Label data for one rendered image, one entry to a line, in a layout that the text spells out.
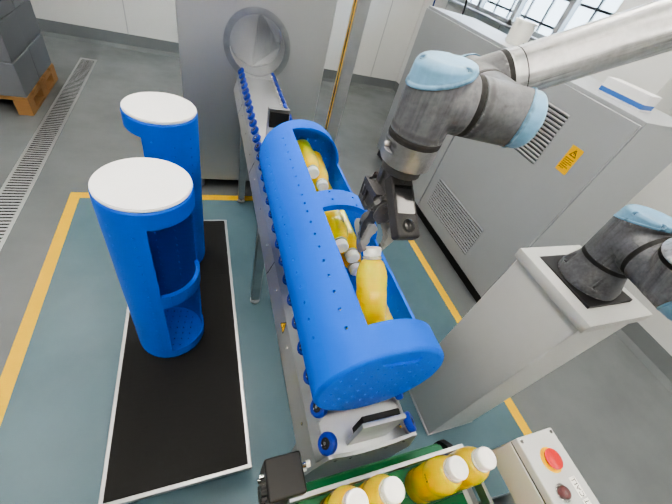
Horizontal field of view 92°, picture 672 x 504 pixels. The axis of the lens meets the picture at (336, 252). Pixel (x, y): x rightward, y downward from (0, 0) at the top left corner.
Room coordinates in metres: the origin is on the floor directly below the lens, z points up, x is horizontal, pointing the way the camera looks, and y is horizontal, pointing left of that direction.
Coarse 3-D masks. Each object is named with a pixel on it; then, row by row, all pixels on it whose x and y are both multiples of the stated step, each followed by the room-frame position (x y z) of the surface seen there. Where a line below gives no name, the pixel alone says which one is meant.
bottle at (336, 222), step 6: (330, 210) 0.73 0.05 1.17; (336, 210) 0.74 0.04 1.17; (330, 216) 0.71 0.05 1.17; (336, 216) 0.71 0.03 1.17; (330, 222) 0.68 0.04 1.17; (336, 222) 0.69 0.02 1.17; (342, 222) 0.70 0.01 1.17; (330, 228) 0.67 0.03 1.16; (336, 228) 0.67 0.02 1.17; (342, 228) 0.67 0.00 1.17; (336, 234) 0.65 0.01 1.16; (342, 234) 0.66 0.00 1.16
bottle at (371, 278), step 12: (360, 264) 0.50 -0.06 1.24; (372, 264) 0.49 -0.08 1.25; (384, 264) 0.51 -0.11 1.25; (360, 276) 0.47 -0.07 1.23; (372, 276) 0.47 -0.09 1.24; (384, 276) 0.48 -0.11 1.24; (360, 288) 0.46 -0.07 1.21; (372, 288) 0.46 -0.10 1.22; (384, 288) 0.47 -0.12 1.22; (360, 300) 0.44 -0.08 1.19; (372, 300) 0.44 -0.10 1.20; (384, 300) 0.46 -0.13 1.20; (372, 312) 0.43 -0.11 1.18; (384, 312) 0.44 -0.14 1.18
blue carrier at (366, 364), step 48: (288, 144) 0.93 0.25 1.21; (288, 192) 0.73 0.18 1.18; (336, 192) 0.73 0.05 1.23; (288, 240) 0.59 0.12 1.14; (288, 288) 0.50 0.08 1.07; (336, 288) 0.43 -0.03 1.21; (336, 336) 0.34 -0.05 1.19; (384, 336) 0.35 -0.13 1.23; (432, 336) 0.40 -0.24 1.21; (336, 384) 0.28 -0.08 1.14; (384, 384) 0.34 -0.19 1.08
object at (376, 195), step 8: (384, 168) 0.52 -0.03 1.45; (392, 168) 0.51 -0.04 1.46; (368, 176) 0.57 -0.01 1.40; (376, 176) 0.58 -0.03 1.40; (384, 176) 0.56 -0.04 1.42; (400, 176) 0.51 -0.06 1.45; (408, 176) 0.51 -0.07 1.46; (416, 176) 0.52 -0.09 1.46; (368, 184) 0.55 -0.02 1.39; (376, 184) 0.55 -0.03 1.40; (384, 184) 0.54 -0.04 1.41; (360, 192) 0.57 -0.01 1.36; (368, 192) 0.55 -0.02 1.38; (376, 192) 0.52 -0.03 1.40; (384, 192) 0.53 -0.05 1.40; (360, 200) 0.56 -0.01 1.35; (368, 200) 0.54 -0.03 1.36; (376, 200) 0.51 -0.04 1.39; (384, 200) 0.51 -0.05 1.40; (384, 208) 0.51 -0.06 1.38; (376, 216) 0.50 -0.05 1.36; (384, 216) 0.51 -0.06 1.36
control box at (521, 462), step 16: (544, 432) 0.35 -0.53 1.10; (496, 448) 0.31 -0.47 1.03; (512, 448) 0.30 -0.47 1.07; (528, 448) 0.30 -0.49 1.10; (544, 448) 0.31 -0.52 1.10; (560, 448) 0.32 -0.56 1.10; (496, 464) 0.29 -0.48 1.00; (512, 464) 0.28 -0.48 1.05; (528, 464) 0.28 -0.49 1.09; (544, 464) 0.28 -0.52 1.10; (512, 480) 0.26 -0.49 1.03; (528, 480) 0.26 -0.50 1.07; (544, 480) 0.25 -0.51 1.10; (560, 480) 0.26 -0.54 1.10; (576, 480) 0.27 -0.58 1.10; (512, 496) 0.24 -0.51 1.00; (528, 496) 0.24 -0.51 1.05; (544, 496) 0.23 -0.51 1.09; (560, 496) 0.23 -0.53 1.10; (576, 496) 0.25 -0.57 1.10; (592, 496) 0.25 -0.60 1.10
